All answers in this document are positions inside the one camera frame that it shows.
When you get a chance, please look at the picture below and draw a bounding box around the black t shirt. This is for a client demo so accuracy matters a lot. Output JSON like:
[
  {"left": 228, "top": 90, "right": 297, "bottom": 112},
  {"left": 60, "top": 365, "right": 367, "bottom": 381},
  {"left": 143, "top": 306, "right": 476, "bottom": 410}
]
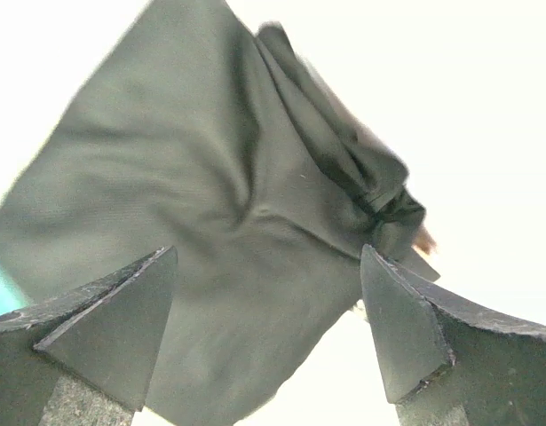
[{"left": 0, "top": 1, "right": 425, "bottom": 425}]

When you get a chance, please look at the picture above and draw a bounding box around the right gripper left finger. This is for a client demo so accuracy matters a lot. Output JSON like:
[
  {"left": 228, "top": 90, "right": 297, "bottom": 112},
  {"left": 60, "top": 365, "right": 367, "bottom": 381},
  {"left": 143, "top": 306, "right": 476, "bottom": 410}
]
[{"left": 0, "top": 247, "right": 177, "bottom": 426}]

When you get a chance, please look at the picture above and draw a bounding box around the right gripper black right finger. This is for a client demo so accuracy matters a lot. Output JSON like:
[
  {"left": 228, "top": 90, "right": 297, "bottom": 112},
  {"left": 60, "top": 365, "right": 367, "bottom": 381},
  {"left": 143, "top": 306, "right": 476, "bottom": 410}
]
[{"left": 360, "top": 246, "right": 546, "bottom": 426}]

